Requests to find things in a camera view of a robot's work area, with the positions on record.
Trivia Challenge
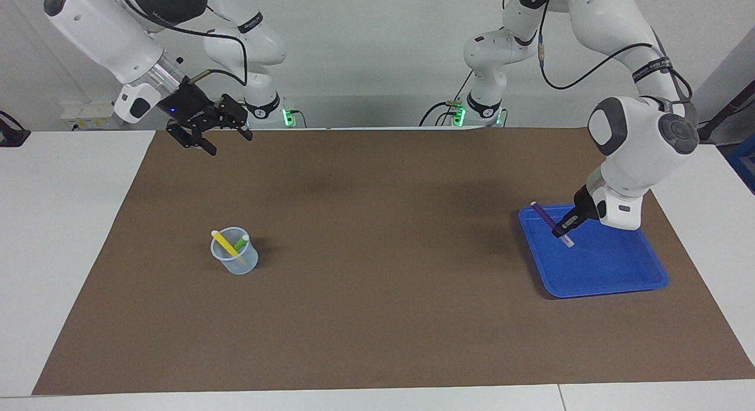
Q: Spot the translucent plastic cup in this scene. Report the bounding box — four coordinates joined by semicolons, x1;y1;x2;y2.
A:
211;226;260;276

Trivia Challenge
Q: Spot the purple marker pen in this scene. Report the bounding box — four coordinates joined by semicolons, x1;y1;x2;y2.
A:
530;201;575;248

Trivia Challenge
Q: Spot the black table clamp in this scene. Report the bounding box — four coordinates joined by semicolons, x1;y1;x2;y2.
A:
0;110;31;147

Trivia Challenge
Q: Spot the white power strip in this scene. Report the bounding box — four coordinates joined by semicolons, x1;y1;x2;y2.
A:
60;101;127;130

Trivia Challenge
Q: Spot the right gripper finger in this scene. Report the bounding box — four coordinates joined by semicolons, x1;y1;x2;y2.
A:
166;120;218;157
217;94;254;142

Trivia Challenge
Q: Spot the brown table mat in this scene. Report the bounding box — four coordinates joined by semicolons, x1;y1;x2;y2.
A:
32;127;755;396

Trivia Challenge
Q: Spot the yellow marker pen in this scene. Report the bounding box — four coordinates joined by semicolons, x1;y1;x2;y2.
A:
211;229;239;258

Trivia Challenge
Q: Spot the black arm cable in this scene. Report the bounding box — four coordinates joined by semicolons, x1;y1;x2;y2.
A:
500;0;697;114
115;0;248;87

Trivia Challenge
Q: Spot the blue plastic tray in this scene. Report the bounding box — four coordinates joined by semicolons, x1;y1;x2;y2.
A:
518;203;669;299

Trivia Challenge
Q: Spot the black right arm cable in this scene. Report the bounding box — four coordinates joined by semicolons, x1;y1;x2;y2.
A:
115;0;248;87

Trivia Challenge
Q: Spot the blue box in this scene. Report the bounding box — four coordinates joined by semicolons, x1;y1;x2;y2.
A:
726;134;755;195

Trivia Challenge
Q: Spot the black left base cable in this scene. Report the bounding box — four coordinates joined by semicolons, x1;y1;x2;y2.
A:
419;75;475;127

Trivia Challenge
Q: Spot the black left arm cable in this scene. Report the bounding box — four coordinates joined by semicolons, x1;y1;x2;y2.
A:
500;0;697;114

